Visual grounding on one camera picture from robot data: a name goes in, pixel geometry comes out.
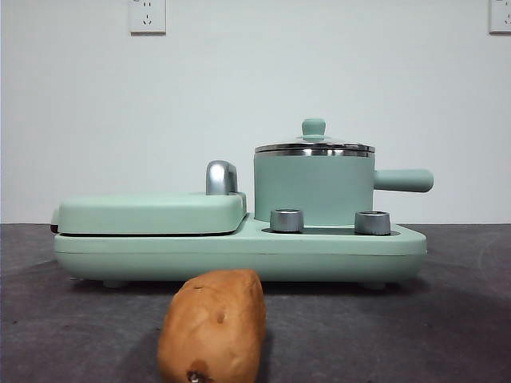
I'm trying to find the glass pot lid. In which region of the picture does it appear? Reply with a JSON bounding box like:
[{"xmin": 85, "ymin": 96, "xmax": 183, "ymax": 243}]
[{"xmin": 254, "ymin": 117, "xmax": 377, "ymax": 157}]

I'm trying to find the brown potato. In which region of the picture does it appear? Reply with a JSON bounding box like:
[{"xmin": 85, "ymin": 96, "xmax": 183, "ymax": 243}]
[{"xmin": 156, "ymin": 268, "xmax": 267, "ymax": 383}]

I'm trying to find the silver control dial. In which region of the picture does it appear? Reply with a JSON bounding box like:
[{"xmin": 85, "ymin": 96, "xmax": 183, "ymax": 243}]
[
  {"xmin": 269, "ymin": 208, "xmax": 305, "ymax": 233},
  {"xmin": 354, "ymin": 210, "xmax": 391, "ymax": 235}
]

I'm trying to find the mint green breakfast machine base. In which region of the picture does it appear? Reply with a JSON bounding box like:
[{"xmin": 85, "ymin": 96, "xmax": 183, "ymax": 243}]
[{"xmin": 53, "ymin": 213, "xmax": 428, "ymax": 289}]

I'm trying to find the mint green pot with handle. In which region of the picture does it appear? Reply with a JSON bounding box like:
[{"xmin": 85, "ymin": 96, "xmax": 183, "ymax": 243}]
[{"xmin": 253, "ymin": 151, "xmax": 435, "ymax": 225}]

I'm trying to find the mint green griddle cover, chrome handle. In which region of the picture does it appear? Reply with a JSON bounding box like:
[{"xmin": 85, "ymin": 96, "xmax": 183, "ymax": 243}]
[{"xmin": 50, "ymin": 160, "xmax": 248, "ymax": 236}]

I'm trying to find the white wall socket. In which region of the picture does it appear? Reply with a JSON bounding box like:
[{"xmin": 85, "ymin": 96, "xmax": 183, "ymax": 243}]
[
  {"xmin": 489, "ymin": 0, "xmax": 511, "ymax": 35},
  {"xmin": 128, "ymin": 0, "xmax": 167, "ymax": 36}
]

